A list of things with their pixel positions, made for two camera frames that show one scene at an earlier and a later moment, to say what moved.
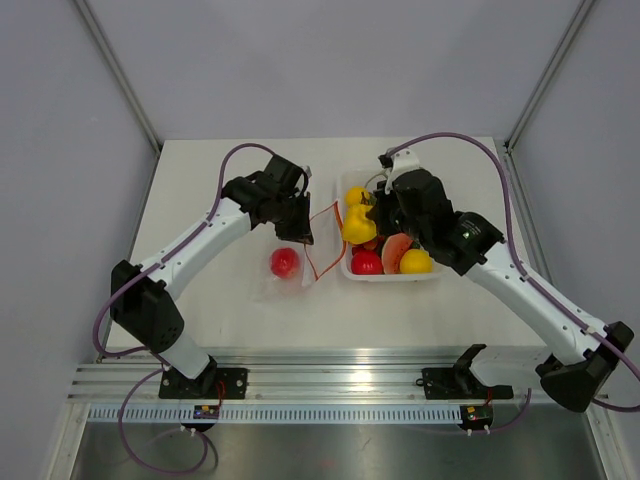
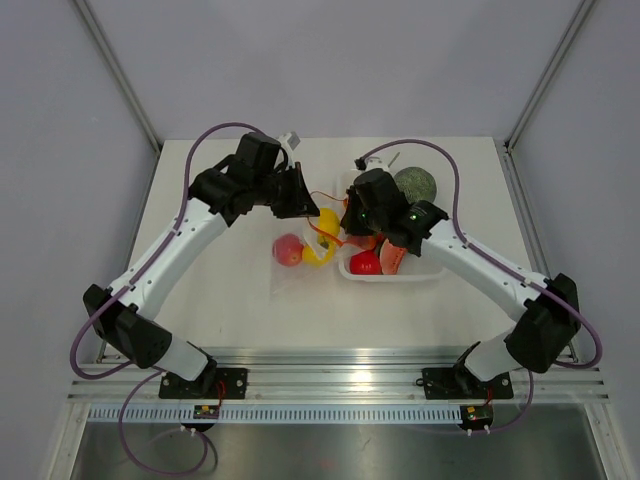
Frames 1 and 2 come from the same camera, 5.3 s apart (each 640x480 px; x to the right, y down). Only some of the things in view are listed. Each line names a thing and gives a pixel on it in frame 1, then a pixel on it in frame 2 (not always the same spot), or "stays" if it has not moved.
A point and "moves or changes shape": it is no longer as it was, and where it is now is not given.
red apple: [284, 262] moves or changes shape
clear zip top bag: [289, 267] moves or changes shape
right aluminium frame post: [547, 74] stays
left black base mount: [211, 383] stays
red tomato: [367, 262] stays
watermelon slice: [393, 248] stays
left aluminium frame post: [116, 70] stays
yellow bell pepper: [357, 227] moves or changes shape
